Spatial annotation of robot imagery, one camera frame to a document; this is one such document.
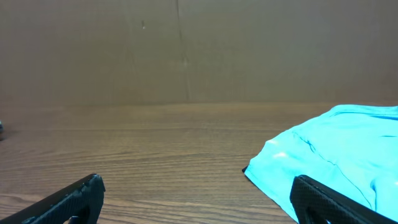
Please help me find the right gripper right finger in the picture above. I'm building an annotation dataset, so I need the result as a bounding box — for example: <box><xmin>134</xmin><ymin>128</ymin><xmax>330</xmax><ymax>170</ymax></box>
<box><xmin>290</xmin><ymin>175</ymin><xmax>397</xmax><ymax>224</ymax></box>

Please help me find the light blue printed t-shirt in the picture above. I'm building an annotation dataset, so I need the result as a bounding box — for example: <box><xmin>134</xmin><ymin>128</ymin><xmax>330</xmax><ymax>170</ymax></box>
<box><xmin>244</xmin><ymin>105</ymin><xmax>397</xmax><ymax>221</ymax></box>

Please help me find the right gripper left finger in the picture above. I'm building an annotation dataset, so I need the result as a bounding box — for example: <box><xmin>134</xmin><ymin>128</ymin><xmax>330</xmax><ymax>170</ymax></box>
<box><xmin>1</xmin><ymin>174</ymin><xmax>106</xmax><ymax>224</ymax></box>

